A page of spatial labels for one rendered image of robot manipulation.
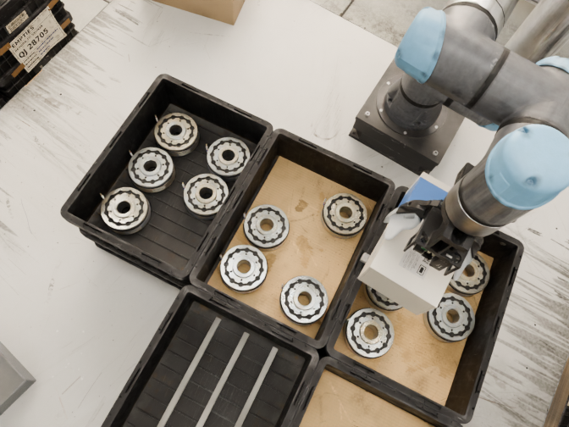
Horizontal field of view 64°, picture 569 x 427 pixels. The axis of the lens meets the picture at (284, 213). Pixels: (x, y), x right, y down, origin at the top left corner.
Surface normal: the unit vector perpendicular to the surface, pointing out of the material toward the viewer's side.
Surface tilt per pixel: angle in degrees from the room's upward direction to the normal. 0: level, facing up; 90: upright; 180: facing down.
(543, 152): 1
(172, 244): 0
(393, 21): 0
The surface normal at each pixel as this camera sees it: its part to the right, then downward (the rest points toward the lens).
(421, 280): 0.07, -0.34
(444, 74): -0.47, 0.62
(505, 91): -0.33, 0.34
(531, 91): -0.19, 0.11
